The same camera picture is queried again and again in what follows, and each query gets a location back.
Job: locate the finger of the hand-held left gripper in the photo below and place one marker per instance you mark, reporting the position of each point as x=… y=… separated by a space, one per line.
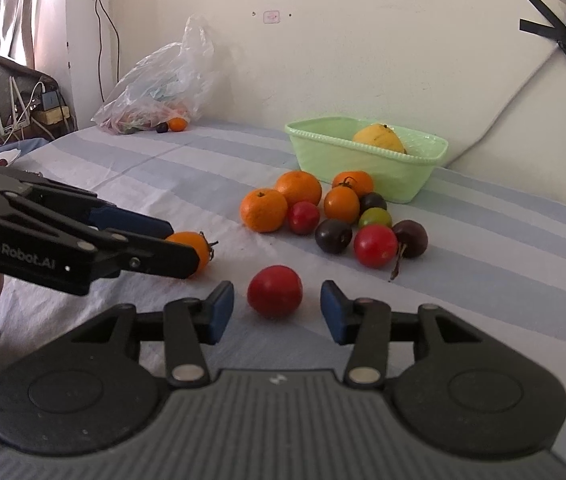
x=163 y=257
x=128 y=220

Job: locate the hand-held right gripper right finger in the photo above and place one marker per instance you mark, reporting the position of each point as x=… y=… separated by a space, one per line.
x=332 y=315

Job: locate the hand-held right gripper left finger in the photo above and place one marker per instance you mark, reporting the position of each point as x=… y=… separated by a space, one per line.
x=221 y=310

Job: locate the small orange tomato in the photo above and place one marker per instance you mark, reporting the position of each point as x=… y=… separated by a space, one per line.
x=199 y=255

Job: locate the dark purple plum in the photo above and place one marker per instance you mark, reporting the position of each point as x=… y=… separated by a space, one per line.
x=373 y=201
x=333 y=236

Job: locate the dark plum with stem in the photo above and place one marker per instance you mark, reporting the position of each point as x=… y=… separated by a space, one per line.
x=410 y=237

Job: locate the orange tomato with stem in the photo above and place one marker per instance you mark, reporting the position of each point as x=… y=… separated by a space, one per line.
x=341 y=205

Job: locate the green plastic basket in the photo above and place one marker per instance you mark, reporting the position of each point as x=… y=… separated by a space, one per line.
x=388 y=180

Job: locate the white plate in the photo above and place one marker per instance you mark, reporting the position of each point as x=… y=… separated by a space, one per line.
x=3 y=158

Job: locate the tiny dark fruit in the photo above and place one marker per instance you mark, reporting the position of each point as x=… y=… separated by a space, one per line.
x=162 y=127

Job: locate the small red tomato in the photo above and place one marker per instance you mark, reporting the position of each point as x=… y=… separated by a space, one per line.
x=303 y=217

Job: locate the green tomato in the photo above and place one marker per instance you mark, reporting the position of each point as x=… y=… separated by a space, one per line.
x=375 y=218

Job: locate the tiny orange fruit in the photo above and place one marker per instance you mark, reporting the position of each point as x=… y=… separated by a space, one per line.
x=177 y=124

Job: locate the beige power strip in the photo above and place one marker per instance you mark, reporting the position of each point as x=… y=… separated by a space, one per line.
x=48 y=116

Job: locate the black charger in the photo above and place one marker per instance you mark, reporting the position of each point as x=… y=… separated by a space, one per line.
x=50 y=100

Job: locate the clear plastic bag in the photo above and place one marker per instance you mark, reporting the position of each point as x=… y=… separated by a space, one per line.
x=163 y=80

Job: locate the striped blue bed sheet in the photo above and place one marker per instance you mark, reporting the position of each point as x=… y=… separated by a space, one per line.
x=488 y=260

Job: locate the grey bag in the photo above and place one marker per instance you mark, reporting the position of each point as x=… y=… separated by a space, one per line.
x=10 y=72

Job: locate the yellow mango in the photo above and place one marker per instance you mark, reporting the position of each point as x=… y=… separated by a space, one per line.
x=378 y=139

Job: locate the white wall sticker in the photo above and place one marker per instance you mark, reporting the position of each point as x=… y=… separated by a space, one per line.
x=272 y=16

